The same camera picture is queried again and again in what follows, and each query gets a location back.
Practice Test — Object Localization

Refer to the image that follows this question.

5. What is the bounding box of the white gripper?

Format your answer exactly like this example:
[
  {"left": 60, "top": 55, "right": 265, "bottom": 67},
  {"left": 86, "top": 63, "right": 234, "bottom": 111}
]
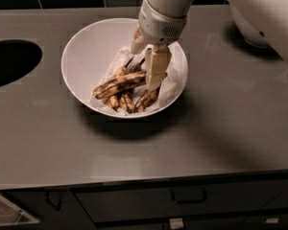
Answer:
[{"left": 131, "top": 0, "right": 186, "bottom": 90}]

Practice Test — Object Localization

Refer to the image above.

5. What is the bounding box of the spotted banana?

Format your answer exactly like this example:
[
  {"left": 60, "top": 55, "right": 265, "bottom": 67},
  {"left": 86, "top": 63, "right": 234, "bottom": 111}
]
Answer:
[
  {"left": 135, "top": 88, "right": 159, "bottom": 112},
  {"left": 119, "top": 58, "right": 145, "bottom": 114},
  {"left": 92, "top": 71, "right": 146, "bottom": 100},
  {"left": 106, "top": 58, "right": 132, "bottom": 110}
]

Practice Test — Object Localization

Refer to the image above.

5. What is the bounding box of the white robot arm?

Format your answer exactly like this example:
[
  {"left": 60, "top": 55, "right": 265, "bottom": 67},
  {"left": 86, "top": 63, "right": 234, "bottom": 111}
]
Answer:
[{"left": 132, "top": 0, "right": 288, "bottom": 89}]

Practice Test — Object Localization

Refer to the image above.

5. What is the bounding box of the large white bowl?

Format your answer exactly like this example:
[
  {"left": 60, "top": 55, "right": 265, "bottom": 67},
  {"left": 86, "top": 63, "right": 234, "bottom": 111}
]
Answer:
[{"left": 61, "top": 18, "right": 188, "bottom": 119}]

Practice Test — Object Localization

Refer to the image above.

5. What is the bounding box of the white paper liner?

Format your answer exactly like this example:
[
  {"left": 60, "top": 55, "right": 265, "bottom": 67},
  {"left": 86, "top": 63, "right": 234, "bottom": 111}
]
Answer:
[{"left": 90, "top": 47, "right": 181, "bottom": 117}]

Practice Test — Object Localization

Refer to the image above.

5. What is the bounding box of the round countertop hole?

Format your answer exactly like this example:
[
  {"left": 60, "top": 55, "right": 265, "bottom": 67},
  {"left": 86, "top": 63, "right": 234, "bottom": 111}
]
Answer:
[{"left": 0, "top": 39, "right": 42, "bottom": 87}]

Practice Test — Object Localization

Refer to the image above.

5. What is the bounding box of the dark drawer front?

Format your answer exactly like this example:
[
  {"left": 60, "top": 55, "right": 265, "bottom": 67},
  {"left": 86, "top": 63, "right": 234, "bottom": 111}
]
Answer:
[{"left": 75, "top": 179, "right": 288, "bottom": 224}]

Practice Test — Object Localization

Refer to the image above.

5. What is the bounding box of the white label sticker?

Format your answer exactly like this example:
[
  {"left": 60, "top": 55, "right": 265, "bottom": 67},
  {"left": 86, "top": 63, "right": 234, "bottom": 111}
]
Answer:
[{"left": 169, "top": 218, "right": 184, "bottom": 230}]

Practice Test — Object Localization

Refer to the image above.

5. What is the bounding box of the black drawer handle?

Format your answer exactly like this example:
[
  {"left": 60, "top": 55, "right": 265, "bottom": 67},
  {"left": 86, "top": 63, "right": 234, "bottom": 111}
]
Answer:
[{"left": 171, "top": 188, "right": 206, "bottom": 204}]

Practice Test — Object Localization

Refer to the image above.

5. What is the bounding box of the black left cabinet handle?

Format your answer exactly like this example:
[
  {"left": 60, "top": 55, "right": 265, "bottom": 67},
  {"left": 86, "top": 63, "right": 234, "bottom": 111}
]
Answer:
[{"left": 44, "top": 191, "right": 62, "bottom": 212}]

